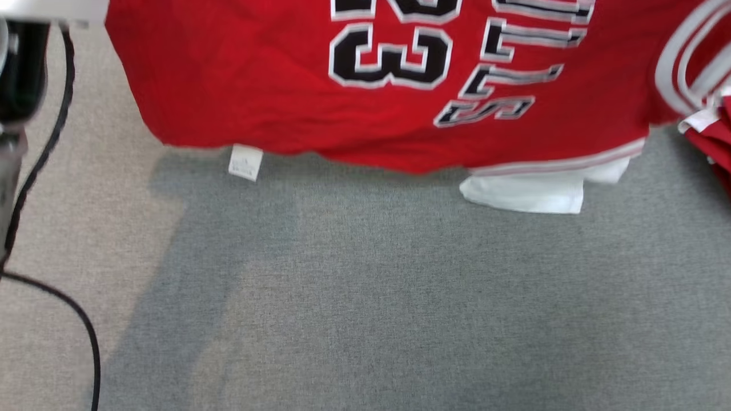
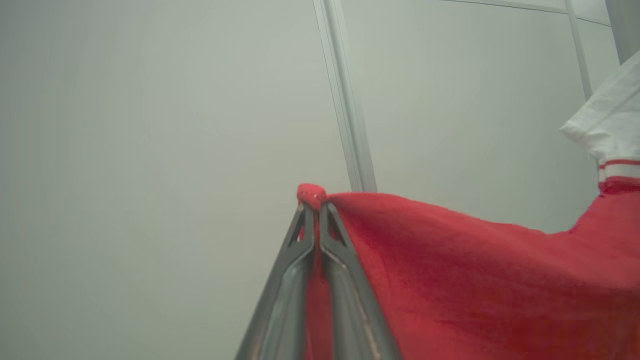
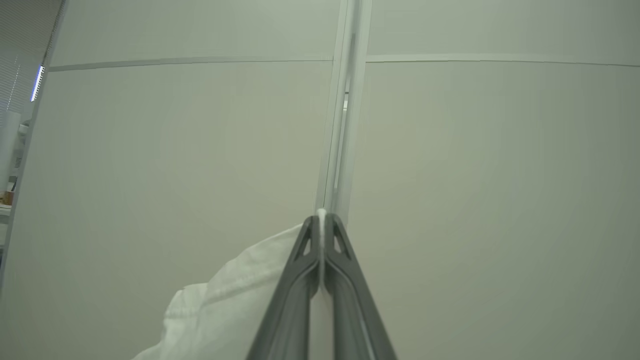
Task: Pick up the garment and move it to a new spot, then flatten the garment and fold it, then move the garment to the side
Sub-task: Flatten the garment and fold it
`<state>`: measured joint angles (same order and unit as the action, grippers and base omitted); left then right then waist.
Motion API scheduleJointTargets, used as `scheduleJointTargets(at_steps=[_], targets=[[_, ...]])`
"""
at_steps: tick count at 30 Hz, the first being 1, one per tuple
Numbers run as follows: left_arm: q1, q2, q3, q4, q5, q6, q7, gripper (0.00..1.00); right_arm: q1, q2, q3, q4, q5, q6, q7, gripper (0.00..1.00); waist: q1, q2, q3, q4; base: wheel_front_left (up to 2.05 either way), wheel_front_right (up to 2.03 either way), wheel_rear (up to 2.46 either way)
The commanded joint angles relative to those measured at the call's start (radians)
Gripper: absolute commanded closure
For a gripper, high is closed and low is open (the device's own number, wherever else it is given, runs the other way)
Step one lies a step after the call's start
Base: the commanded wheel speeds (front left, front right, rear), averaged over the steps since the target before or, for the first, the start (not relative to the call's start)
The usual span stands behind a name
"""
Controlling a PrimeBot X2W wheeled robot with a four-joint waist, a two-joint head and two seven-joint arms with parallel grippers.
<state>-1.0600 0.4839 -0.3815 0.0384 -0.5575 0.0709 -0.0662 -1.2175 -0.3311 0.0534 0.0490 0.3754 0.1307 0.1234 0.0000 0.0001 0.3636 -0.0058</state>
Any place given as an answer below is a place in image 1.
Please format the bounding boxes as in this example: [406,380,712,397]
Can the black left camera cable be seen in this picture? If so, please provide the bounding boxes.
[0,272,103,411]

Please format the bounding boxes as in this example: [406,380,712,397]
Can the red basketball jersey with lettering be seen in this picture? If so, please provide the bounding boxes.
[104,0,731,215]

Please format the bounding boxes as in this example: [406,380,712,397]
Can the red shorts white trim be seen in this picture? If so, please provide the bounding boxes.
[677,94,731,196]

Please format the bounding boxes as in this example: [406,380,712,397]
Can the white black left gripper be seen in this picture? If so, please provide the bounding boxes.
[0,0,110,28]

